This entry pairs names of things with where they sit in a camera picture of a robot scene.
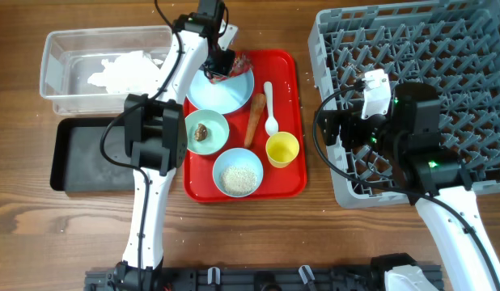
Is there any red snack wrapper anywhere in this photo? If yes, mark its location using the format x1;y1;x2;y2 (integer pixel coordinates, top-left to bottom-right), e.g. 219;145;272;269
210;52;252;84

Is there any green bowl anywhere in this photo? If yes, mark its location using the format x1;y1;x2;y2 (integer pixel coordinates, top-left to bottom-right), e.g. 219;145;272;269
185;109;230;155

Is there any brown food lump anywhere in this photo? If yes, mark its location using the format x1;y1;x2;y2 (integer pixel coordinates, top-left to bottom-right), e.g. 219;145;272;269
194;123;208;141

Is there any white napkin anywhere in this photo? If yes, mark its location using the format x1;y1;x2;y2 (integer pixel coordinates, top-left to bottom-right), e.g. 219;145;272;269
87;50;163;94

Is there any light blue rice bowl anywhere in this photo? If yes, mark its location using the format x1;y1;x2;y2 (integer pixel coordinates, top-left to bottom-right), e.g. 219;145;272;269
212;148;264;198

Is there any white rice pile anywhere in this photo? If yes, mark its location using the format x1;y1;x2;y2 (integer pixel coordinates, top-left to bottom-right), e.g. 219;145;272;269
220;166;257;197

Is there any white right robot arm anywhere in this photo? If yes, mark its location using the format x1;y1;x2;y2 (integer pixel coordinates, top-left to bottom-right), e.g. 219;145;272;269
312;82;500;290

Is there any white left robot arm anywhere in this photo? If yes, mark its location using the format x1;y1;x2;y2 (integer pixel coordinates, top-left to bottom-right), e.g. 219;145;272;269
106;0;236;290

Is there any grey dishwasher rack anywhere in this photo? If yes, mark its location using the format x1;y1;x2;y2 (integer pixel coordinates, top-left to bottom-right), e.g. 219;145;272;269
308;1;500;195

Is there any light blue plate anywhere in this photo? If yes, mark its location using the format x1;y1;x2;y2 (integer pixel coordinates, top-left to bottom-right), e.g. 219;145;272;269
186;70;255;115

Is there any orange carrot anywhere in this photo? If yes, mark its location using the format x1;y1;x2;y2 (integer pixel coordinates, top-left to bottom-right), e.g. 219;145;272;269
244;93;266;148

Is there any red plastic tray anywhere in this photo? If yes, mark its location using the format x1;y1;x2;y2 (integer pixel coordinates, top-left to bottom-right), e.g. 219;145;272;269
184;49;307;200

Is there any yellow plastic cup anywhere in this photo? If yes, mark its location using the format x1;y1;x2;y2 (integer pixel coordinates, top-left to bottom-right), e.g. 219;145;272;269
265;132;300;168

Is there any white plastic spoon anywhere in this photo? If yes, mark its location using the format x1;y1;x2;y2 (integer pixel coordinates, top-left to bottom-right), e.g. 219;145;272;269
264;82;279;136

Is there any clear plastic bin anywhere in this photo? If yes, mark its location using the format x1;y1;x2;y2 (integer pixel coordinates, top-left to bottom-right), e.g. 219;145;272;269
40;26;172;116

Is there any black tray bin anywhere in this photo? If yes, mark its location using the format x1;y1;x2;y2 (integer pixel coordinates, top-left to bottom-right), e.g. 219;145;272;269
49;117;134;192

